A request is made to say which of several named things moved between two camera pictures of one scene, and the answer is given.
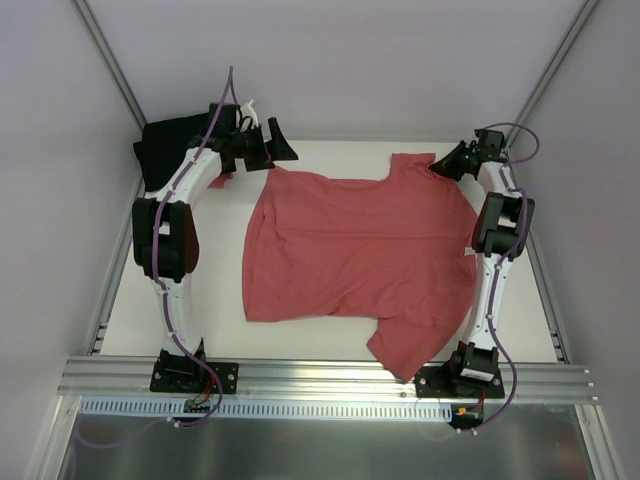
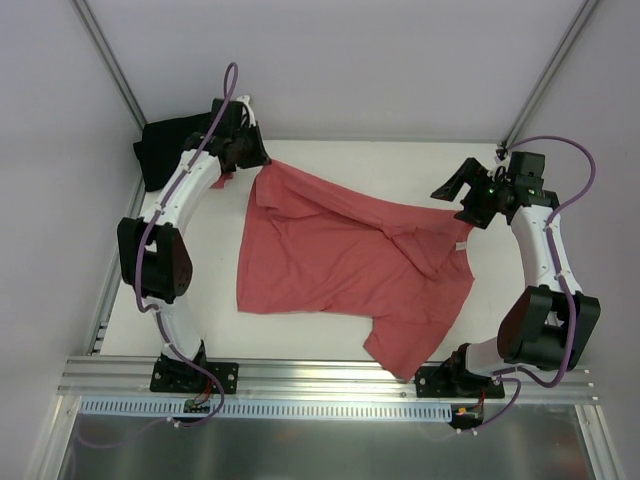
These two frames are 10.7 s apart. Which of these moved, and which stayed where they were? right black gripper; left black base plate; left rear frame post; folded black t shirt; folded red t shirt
Moved: right black gripper
Stayed: folded red t shirt; folded black t shirt; left black base plate; left rear frame post
